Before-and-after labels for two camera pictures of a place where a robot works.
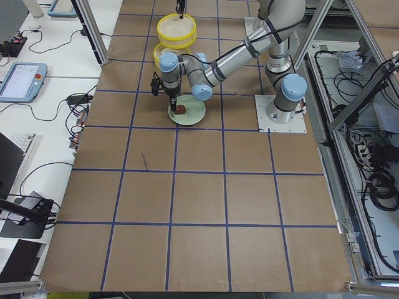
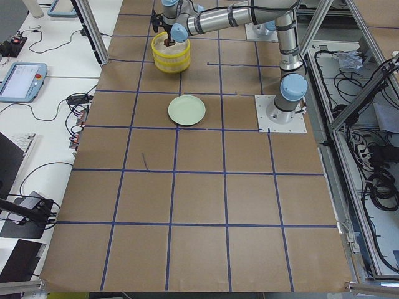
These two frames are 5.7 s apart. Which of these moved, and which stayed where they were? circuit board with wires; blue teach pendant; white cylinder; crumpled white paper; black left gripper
Moved: black left gripper
Stayed: circuit board with wires; white cylinder; blue teach pendant; crumpled white paper
